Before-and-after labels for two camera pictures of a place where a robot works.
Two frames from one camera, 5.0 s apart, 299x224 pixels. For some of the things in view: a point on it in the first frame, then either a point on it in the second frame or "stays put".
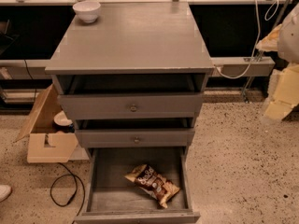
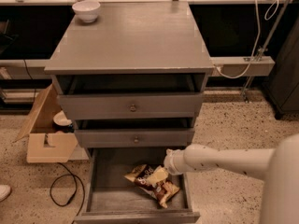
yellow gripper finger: (286, 93) to (159, 175)
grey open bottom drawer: (110, 198) stays put
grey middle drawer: (135, 137) stays put
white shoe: (5, 192) stays put
